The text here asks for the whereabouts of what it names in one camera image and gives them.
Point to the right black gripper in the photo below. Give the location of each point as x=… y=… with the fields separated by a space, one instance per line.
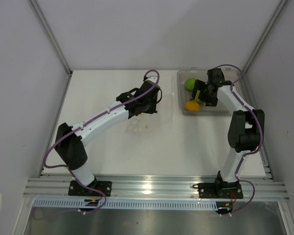
x=200 y=85

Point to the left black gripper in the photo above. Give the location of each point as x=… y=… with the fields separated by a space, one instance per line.
x=153 y=109

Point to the orange fruit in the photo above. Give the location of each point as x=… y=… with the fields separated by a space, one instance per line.
x=192 y=106

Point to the clear zip top bag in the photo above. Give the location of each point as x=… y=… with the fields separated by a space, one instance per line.
x=146 y=123

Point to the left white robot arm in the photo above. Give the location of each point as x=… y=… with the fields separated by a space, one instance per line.
x=72 y=148

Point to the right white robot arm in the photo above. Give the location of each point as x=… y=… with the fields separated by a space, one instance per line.
x=246 y=130

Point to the clear plastic food container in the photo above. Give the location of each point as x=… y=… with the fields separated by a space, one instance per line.
x=185 y=95

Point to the green pear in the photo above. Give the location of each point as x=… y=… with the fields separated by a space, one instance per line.
x=195 y=96

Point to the round green lime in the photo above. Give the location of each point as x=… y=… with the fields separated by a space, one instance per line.
x=190 y=83

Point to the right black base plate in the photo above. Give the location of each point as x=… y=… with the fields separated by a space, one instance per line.
x=219 y=191

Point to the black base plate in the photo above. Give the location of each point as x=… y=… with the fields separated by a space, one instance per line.
x=95 y=189
x=219 y=191

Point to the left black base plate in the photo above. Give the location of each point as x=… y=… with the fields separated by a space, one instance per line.
x=95 y=189

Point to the aluminium mounting rail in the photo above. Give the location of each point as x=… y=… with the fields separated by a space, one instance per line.
x=147 y=187

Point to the right aluminium frame post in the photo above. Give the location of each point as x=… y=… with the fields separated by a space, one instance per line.
x=269 y=27

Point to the aluminium frame post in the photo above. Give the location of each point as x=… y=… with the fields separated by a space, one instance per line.
x=49 y=35
x=269 y=27

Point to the slotted white cable duct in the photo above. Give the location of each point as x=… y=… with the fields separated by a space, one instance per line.
x=193 y=205

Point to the left aluminium frame post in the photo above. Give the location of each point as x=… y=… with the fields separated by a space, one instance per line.
x=49 y=35

